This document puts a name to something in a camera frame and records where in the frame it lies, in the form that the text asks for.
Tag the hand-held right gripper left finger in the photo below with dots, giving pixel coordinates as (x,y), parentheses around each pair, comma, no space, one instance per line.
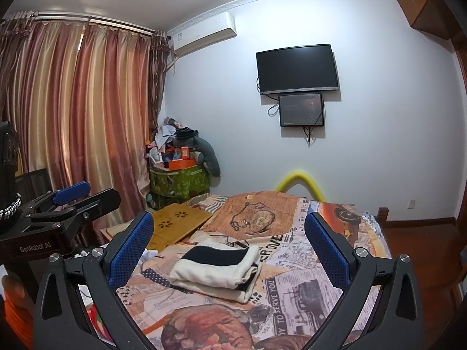
(131,248)

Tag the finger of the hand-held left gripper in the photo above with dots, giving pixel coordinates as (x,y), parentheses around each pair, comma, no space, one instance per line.
(71,191)
(98,204)

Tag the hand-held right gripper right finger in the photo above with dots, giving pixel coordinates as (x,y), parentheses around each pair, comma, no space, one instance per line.
(328,251)

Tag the cream and black striped sweater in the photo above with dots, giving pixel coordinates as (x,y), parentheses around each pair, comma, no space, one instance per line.
(215,273)

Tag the pile of mixed clothes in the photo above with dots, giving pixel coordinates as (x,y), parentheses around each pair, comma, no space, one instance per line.
(171,135)

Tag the printed bed sheet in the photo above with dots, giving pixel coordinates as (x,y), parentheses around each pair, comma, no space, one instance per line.
(292,280)

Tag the wooden lap desk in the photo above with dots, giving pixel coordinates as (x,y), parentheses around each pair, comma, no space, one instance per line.
(175,222)

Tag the orange plastic container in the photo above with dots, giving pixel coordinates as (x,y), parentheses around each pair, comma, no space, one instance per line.
(16,310)

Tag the pink and gold curtain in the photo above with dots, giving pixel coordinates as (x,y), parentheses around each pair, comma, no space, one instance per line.
(91,116)

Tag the yellow foam tube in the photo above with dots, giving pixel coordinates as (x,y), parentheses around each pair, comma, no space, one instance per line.
(295,175)

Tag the orange box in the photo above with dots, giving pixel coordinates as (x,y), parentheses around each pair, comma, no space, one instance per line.
(182,164)

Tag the small red box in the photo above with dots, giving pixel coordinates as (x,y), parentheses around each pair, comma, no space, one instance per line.
(184,152)

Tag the white air conditioner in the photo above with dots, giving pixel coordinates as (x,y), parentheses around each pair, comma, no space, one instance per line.
(204,31)

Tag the wooden bed post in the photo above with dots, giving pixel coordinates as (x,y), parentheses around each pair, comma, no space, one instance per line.
(383,216)

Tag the white wall socket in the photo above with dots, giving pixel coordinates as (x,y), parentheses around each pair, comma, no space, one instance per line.
(411,204)

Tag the small wall monitor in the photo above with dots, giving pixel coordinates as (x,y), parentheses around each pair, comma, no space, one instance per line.
(301,109)

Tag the white curtain rail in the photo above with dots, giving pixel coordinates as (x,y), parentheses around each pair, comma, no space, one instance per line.
(102,22)

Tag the black wall television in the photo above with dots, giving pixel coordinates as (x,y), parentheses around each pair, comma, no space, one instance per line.
(297,67)

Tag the wooden wall cabinet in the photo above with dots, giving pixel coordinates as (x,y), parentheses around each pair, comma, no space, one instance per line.
(419,0)

